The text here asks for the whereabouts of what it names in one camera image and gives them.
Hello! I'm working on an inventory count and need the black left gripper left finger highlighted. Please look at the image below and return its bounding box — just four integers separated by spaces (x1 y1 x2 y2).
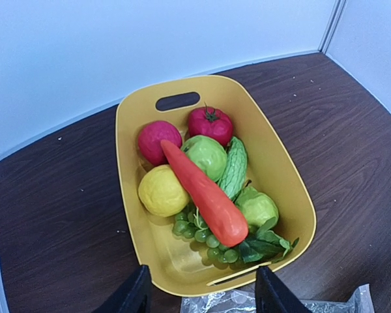
99 265 152 313

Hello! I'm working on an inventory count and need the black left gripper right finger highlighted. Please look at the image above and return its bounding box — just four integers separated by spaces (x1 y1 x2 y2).
255 266 310 313

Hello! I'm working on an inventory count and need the clear zip top bag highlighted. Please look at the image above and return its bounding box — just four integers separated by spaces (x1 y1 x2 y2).
180 284 375 312

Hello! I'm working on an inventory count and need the green toy leaf vegetable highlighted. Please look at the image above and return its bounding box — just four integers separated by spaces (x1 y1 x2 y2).
238 217 299 263

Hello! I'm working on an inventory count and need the orange toy carrot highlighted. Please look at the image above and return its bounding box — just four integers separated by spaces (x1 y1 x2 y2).
160 140 248 247

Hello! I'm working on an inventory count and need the green toy guava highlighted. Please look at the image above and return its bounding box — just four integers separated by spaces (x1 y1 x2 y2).
235 186 279 230

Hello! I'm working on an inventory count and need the green toy grape bunch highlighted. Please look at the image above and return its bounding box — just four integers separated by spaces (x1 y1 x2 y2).
172 205 240 264

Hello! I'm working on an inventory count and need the yellow toy lemon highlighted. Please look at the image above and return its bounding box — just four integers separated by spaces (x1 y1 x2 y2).
138 164 190 217

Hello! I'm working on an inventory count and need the green toy apple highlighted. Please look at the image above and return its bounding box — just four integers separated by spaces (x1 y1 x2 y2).
181 135 227 182

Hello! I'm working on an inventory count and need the red toy tomato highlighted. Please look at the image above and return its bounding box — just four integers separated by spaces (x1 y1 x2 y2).
188 105 233 147

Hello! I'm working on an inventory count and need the yellow plastic basket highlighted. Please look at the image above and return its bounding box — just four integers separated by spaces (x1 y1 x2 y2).
115 74 317 288

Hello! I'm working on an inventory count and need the green toy bitter gourd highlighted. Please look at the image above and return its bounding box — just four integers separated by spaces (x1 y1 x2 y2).
218 136 248 201

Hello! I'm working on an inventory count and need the magenta toy fruit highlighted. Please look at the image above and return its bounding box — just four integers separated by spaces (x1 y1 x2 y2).
138 121 182 166

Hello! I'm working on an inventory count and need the right aluminium frame post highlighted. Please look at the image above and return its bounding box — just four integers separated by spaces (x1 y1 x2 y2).
318 0 347 54

